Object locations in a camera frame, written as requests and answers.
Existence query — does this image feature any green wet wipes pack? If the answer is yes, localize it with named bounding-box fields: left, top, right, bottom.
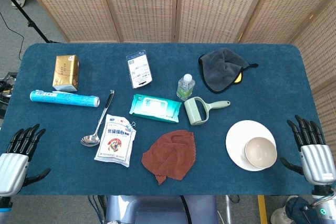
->
left=129, top=93, right=182, bottom=124

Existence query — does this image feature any clear bottle with green label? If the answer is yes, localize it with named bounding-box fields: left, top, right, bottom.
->
left=176, top=73, right=196, bottom=101

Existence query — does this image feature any light green lint roller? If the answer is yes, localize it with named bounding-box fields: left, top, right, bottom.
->
left=183, top=97, right=232, bottom=126

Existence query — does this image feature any gold carton box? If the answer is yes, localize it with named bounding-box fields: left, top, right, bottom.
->
left=52, top=55, right=80, bottom=92

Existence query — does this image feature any brown cloth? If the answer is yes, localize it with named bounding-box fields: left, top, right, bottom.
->
left=141, top=129, right=197, bottom=186

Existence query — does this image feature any white sugar bag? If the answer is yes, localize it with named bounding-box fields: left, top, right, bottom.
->
left=93, top=114, right=137, bottom=168

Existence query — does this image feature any blue binder clip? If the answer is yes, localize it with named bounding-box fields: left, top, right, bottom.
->
left=125, top=121, right=137, bottom=137

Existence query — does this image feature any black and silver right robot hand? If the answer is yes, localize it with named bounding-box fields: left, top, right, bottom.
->
left=279, top=114, right=336, bottom=185

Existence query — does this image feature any person in blue jeans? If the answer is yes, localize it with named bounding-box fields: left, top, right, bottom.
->
left=270, top=195, right=313, bottom=224

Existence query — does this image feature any white metal table leg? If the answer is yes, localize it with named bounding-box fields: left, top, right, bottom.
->
left=224, top=195, right=234, bottom=224

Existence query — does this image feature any black cable bundle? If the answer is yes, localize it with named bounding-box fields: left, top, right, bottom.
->
left=0, top=71, right=17, bottom=99

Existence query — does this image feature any black tripod stand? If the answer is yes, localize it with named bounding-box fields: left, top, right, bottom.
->
left=0, top=0, right=62, bottom=44

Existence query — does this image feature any steel ladle with black handle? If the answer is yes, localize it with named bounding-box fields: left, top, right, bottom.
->
left=80, top=90, right=115, bottom=147

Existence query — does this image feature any white blister card pack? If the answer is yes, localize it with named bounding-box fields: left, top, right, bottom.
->
left=125, top=49, right=153, bottom=89

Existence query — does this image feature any white round plate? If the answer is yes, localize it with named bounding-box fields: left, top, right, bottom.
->
left=225, top=120, right=277, bottom=172

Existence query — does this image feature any blue cling film roll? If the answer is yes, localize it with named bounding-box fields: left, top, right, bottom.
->
left=29, top=90, right=101, bottom=108

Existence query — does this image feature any beige bowl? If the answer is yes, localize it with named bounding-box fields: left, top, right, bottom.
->
left=240, top=148, right=274, bottom=170
left=244, top=136, right=278, bottom=169

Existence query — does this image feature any blue grey robot torso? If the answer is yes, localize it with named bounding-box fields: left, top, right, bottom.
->
left=104, top=195, right=218, bottom=224

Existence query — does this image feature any blue table cloth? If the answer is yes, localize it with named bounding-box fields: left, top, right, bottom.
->
left=0, top=42, right=325, bottom=196

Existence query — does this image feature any grey and yellow towel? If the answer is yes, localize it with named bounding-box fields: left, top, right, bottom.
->
left=198, top=47, right=259, bottom=94

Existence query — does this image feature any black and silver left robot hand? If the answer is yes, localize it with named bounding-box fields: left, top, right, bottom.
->
left=0, top=123, right=52, bottom=197

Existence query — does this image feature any woven bamboo screen panel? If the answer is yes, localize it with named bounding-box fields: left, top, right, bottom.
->
left=98, top=0, right=180, bottom=43
left=17, top=0, right=122, bottom=43
left=173, top=0, right=276, bottom=44
left=235, top=0, right=336, bottom=44
left=288, top=0, right=336, bottom=146

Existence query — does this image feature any black floor cable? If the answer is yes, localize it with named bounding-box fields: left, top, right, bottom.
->
left=0, top=11, right=23, bottom=61

